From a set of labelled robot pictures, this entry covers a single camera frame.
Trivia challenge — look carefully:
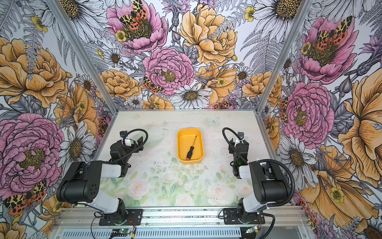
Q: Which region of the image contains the black red screwdriver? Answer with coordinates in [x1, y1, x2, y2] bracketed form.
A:
[186, 135, 198, 160]

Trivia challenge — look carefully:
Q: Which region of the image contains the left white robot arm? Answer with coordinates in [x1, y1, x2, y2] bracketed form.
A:
[56, 137, 147, 226]

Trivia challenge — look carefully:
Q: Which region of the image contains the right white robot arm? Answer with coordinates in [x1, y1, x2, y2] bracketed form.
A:
[223, 139, 295, 225]

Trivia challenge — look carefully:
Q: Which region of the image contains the yellow plastic bin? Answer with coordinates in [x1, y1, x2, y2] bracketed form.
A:
[177, 128, 205, 164]

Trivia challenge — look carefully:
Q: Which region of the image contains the small circuit board right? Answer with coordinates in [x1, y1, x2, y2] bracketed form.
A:
[245, 226, 259, 234]

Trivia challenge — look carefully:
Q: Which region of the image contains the green circuit board left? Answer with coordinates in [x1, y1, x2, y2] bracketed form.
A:
[110, 229, 133, 238]

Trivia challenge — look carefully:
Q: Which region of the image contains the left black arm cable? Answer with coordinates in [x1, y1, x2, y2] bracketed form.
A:
[107, 128, 149, 165]

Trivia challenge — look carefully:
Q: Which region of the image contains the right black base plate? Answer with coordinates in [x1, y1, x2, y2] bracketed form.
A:
[222, 208, 265, 225]

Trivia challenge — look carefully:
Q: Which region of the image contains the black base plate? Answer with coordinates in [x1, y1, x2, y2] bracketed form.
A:
[98, 209, 143, 226]
[222, 208, 265, 225]

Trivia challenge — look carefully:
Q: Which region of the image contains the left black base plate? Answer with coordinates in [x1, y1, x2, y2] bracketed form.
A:
[98, 209, 143, 226]

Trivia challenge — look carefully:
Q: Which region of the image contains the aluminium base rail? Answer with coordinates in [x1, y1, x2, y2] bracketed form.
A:
[53, 206, 308, 230]

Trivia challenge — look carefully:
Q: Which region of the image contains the white slotted cable duct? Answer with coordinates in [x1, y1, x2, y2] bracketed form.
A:
[53, 228, 242, 239]

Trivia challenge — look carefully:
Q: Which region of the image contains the aluminium corner post left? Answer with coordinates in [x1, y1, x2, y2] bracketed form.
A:
[47, 1, 118, 116]

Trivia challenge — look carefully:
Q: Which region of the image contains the aluminium corner post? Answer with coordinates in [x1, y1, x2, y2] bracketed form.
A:
[47, 1, 118, 116]
[256, 0, 313, 114]

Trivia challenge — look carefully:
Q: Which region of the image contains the aluminium corner post right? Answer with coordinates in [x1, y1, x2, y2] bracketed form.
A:
[256, 0, 313, 114]

